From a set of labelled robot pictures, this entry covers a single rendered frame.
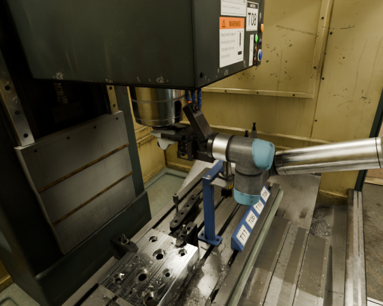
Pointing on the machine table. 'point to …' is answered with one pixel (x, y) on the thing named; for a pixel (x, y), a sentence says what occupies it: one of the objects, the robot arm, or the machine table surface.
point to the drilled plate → (166, 291)
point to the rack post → (208, 200)
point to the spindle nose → (157, 105)
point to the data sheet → (233, 7)
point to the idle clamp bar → (191, 205)
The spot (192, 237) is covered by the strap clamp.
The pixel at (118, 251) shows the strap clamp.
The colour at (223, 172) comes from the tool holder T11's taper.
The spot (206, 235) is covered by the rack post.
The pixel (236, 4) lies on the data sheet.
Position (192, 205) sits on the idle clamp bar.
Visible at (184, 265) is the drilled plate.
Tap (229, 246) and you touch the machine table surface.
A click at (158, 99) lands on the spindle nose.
